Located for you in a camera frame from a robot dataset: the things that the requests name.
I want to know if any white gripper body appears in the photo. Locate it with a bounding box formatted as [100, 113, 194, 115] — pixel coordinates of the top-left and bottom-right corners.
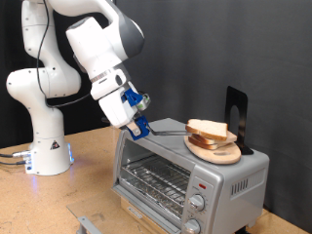
[90, 68, 139, 130]

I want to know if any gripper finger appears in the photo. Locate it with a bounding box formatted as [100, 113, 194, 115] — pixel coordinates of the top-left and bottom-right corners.
[126, 120, 142, 137]

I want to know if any white bread slice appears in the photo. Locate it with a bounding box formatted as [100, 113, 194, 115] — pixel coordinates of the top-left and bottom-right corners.
[184, 118, 228, 142]

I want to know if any glass oven door with handle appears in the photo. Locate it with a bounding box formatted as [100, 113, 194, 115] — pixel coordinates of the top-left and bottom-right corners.
[66, 186, 164, 234]

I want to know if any silver oven knob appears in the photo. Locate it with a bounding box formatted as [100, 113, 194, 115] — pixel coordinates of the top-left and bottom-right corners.
[183, 217, 202, 234]
[188, 193, 207, 213]

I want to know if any silver toaster oven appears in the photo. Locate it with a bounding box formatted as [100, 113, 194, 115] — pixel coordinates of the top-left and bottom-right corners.
[111, 117, 271, 234]

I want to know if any oval wooden plate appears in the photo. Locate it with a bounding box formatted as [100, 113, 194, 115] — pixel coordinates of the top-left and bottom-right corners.
[183, 131, 243, 166]

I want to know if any black metal bookend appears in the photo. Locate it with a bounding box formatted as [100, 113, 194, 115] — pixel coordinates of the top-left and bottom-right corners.
[223, 85, 255, 156]

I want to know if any black backdrop curtain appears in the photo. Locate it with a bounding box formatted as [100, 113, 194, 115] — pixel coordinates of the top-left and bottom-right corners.
[0, 0, 115, 149]

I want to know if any gray backdrop curtain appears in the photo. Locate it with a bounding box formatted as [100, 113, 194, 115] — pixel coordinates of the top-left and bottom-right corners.
[111, 0, 312, 233]

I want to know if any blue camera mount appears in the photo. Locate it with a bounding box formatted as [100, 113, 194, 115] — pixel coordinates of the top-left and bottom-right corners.
[122, 88, 144, 107]

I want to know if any wire oven rack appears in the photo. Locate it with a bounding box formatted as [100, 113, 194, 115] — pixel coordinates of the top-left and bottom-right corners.
[120, 155, 192, 219]

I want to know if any black base cable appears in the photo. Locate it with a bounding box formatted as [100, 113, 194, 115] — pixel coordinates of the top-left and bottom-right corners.
[0, 159, 28, 167]
[0, 150, 32, 160]

